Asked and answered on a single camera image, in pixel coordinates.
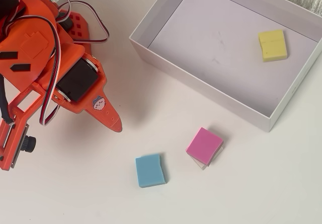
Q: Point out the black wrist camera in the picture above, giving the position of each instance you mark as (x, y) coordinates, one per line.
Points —
(29, 144)

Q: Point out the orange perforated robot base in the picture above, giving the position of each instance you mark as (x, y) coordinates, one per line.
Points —
(83, 32)

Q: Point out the white foam cuboid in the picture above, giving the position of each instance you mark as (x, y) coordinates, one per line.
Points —
(203, 166)

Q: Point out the yellow foam cuboid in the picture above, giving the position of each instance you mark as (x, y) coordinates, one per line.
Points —
(273, 46)

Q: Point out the blue foam cuboid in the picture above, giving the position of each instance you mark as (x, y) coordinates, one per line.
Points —
(151, 171)

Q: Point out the white cardboard bin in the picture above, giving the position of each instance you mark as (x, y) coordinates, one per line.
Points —
(201, 58)

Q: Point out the orange gripper body with servo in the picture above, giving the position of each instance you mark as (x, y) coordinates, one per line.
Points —
(78, 81)

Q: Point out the pink foam cuboid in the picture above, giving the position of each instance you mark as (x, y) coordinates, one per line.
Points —
(203, 146)

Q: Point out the orange camera mount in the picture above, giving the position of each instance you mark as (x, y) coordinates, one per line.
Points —
(6, 146)

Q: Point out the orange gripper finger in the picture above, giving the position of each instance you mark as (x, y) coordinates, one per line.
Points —
(108, 113)

